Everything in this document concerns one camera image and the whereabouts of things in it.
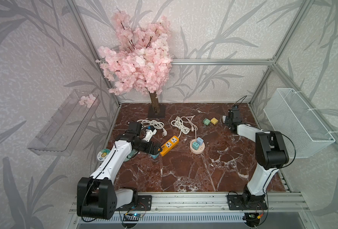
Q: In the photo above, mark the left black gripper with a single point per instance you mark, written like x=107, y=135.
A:
x=153, y=151

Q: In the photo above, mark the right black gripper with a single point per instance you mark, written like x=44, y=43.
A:
x=227, y=119

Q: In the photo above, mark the yellow charger plug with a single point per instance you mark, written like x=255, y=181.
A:
x=214, y=121

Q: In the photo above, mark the green charger plug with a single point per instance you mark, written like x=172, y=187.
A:
x=206, y=121

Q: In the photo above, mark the orange power strip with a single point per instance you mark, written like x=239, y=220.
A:
x=169, y=145

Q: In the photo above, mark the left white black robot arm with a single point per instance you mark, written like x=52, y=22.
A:
x=96, y=195

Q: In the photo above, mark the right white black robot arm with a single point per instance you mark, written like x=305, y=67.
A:
x=270, y=153

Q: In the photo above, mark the blue charger plug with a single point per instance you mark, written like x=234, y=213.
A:
x=199, y=141

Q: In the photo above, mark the round pink power socket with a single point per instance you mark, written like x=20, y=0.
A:
x=199, y=151

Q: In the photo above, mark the teal charger plug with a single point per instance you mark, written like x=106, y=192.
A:
x=195, y=146

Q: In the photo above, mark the green tape roll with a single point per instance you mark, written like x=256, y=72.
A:
x=103, y=154

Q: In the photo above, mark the pink cherry blossom tree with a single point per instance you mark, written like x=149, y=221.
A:
x=143, y=61

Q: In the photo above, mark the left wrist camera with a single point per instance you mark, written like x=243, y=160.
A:
x=150, y=132

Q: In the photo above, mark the white wire mesh basket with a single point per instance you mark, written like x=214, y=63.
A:
x=304, y=133

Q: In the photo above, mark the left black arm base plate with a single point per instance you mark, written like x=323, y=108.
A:
x=140, y=202

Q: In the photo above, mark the aluminium front rail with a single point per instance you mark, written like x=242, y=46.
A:
x=216, y=202

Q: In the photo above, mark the clear acrylic wall shelf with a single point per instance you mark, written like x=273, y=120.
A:
x=61, y=134

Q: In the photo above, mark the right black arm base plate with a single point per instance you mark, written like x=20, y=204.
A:
x=246, y=202

